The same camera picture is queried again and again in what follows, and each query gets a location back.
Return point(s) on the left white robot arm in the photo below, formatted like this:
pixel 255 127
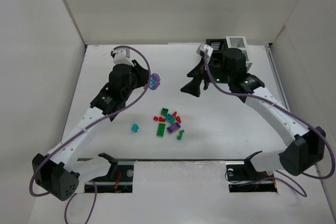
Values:
pixel 59 172

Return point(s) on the small green lego piece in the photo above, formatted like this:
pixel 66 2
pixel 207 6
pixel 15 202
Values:
pixel 180 135

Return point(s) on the long green lego plate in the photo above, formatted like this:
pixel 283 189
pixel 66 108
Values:
pixel 160 129

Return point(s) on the white slatted container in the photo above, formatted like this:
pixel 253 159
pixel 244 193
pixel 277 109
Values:
pixel 240 43

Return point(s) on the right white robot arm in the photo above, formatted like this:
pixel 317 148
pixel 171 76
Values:
pixel 305 144

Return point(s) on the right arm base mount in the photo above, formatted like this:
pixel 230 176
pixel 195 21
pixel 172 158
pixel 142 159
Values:
pixel 242 179

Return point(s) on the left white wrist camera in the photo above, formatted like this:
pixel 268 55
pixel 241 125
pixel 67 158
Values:
pixel 121 56

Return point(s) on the purple lego plate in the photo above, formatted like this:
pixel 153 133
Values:
pixel 173 127

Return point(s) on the square green lego piece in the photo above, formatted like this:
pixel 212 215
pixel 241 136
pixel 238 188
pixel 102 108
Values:
pixel 164 111

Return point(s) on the purple paw print lego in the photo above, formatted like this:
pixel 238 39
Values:
pixel 153 82

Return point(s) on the teal square lego piece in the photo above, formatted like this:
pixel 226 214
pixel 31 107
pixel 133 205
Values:
pixel 170 118

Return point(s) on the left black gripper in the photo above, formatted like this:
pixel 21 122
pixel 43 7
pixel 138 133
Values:
pixel 140 72

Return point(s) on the black slatted container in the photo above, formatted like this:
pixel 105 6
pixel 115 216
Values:
pixel 219 46

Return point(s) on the small cyan lego block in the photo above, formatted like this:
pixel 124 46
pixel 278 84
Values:
pixel 135 128

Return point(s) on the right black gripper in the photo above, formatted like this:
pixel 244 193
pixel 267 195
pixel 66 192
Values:
pixel 203 70

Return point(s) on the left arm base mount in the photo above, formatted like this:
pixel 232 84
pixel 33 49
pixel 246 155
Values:
pixel 119 180

